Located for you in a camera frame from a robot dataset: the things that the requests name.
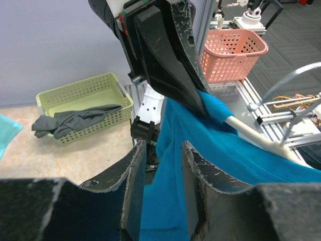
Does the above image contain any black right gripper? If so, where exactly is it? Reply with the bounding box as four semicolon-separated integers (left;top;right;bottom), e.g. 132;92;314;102
88;1;210;117

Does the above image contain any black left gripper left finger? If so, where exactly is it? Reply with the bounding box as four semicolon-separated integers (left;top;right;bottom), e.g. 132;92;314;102
1;141;146;240

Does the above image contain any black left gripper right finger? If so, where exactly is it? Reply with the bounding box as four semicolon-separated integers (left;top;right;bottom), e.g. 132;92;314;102
182;142;320;240

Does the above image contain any blue t-shirt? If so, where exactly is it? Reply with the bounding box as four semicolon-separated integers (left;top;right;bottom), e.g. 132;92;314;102
140;93;320;240

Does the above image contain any cream hanger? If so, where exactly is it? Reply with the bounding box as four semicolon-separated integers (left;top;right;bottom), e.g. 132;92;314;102
223;61;321;169

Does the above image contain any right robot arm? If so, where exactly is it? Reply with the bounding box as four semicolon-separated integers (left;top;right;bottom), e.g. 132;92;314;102
89;1;209;165

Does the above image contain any grey t-shirt in basket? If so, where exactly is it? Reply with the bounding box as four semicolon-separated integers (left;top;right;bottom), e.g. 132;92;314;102
31;104;122;140

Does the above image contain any teal t-shirt on hanger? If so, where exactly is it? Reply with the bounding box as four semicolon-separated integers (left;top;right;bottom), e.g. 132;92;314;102
0;114;23;158

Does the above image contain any pink laundry basket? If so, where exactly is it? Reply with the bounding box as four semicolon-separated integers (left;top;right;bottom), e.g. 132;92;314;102
201;29;269;83

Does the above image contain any light green perforated basket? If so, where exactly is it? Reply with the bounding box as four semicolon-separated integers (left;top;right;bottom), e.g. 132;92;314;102
36;72;133;146

